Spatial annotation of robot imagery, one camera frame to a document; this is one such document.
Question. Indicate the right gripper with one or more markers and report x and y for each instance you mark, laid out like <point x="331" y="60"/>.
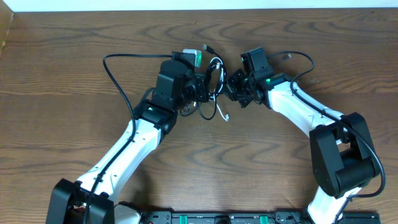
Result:
<point x="229" y="88"/>

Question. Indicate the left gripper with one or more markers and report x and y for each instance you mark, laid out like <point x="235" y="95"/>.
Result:
<point x="203" y="84"/>

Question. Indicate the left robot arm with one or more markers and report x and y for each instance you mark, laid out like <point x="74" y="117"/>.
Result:
<point x="91" y="198"/>

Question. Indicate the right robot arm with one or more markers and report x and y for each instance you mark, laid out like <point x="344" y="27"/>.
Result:
<point x="344" y="161"/>

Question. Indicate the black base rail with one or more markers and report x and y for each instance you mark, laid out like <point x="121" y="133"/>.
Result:
<point x="282" y="217"/>

